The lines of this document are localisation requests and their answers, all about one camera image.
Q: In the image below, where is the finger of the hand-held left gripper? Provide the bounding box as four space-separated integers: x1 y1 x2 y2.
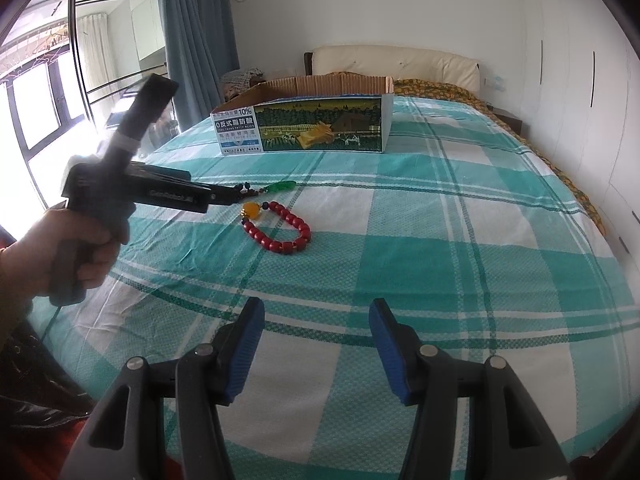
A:
207 184 242 207
127 161 192 184

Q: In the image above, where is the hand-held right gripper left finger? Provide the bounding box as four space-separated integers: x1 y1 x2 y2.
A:
64 296 266 480

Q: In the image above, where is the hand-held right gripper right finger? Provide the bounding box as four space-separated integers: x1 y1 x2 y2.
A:
368 298 572 480

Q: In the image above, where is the dark bead bracelet green tassel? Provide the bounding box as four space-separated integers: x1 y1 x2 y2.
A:
234 181 299 200

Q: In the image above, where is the red bead bracelet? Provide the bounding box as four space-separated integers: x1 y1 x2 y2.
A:
240 200 312 256

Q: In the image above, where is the printed cardboard box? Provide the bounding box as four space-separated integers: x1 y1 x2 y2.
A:
210 73 396 157

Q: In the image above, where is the person's left forearm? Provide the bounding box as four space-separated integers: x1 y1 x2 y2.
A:
0 246 38 356

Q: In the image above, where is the person's left hand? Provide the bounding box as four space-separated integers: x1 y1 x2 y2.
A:
7 206 132 302

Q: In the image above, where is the black framed window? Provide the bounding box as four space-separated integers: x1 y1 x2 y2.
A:
0 0 108 211

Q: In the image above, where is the teal checked bedsheet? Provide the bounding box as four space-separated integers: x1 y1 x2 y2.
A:
42 94 640 480

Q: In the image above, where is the folded patterned cloth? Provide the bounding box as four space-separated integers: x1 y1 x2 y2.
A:
219 66 267 105

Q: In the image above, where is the blue curtain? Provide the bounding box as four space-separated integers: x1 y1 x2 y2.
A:
155 0 242 132

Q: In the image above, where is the cream padded headboard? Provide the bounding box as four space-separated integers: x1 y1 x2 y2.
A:
303 44 482 93

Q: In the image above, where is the dark wooden nightstand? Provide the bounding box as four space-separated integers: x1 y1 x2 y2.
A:
491 106 527 137

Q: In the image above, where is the white wardrobe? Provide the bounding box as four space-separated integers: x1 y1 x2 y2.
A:
515 0 640 281

